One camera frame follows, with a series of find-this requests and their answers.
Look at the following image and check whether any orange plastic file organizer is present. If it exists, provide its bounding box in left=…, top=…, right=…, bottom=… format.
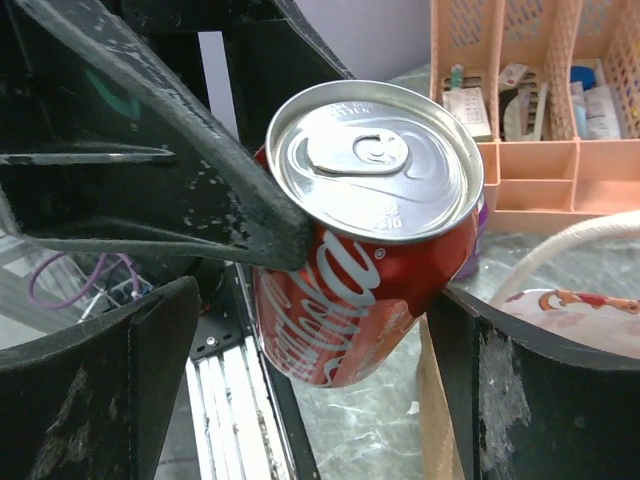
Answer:
left=430, top=1, right=639, bottom=234

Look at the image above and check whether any red soda can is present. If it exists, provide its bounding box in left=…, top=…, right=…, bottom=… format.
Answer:
left=253, top=80, right=485, bottom=388

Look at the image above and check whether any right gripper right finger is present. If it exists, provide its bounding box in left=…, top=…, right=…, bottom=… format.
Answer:
left=427, top=285, right=640, bottom=480

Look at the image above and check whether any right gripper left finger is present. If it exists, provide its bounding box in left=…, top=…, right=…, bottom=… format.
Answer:
left=1, top=277, right=201, bottom=479

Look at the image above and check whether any canvas bag brown printed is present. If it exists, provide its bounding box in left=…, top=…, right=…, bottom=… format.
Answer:
left=416, top=208, right=640, bottom=480

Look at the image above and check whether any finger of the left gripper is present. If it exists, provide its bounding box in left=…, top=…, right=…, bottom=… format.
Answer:
left=223, top=0, right=354, bottom=150
left=1, top=1, right=311, bottom=270

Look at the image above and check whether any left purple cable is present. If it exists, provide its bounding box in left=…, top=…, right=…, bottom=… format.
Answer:
left=26, top=251, right=146, bottom=311

